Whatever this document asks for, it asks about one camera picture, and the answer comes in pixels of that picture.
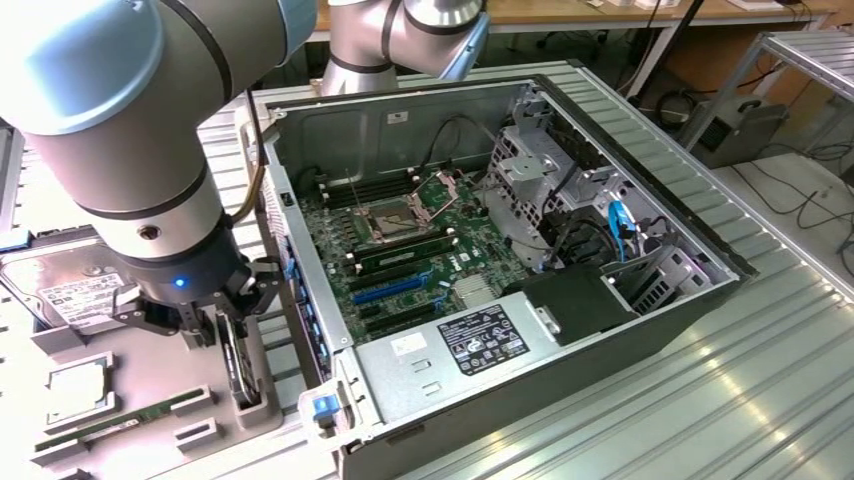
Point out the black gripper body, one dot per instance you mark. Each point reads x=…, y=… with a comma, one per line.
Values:
x=187, y=272

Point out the black graphics card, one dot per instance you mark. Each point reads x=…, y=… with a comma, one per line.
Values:
x=245, y=370

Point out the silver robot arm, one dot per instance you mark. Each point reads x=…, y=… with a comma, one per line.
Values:
x=120, y=150

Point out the grey parts rack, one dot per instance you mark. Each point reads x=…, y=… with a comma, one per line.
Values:
x=153, y=370

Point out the silver hard disk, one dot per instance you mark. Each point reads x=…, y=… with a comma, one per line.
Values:
x=67, y=290

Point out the silver CPU chip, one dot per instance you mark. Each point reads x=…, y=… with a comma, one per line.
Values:
x=79, y=390

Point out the blue expansion slot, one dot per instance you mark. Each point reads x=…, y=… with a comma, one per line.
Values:
x=390, y=291

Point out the green RAM stick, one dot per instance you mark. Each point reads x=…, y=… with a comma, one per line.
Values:
x=127, y=415
x=403, y=257

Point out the black expansion slot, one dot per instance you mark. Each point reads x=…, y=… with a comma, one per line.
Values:
x=403, y=314

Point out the CPU socket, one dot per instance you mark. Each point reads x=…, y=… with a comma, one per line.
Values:
x=388, y=217

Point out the thin metal locking lever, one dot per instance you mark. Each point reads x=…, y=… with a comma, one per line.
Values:
x=356, y=192

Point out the green motherboard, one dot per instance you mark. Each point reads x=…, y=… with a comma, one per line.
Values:
x=427, y=272

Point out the black RAM slot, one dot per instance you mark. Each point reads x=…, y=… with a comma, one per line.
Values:
x=363, y=182
x=374, y=195

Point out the blue case latch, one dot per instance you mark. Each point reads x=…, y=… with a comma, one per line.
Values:
x=322, y=407

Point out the metal socket cover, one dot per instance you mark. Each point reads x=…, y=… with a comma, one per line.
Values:
x=434, y=192

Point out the silver chipset heatsink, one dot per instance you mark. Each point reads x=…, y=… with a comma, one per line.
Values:
x=476, y=290

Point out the grey power supply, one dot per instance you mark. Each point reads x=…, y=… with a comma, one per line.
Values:
x=467, y=350

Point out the black open PC case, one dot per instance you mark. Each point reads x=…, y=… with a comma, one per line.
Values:
x=480, y=435

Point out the metal disk bay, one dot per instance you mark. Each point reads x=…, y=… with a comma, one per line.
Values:
x=527, y=190

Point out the black plastic fan shroud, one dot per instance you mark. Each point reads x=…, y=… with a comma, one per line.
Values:
x=580, y=305

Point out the wooden desk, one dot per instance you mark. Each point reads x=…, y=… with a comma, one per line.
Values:
x=534, y=15

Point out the black equipment box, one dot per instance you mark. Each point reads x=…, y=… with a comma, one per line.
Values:
x=741, y=130

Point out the metal frame table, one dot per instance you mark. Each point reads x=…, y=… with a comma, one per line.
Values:
x=814, y=65

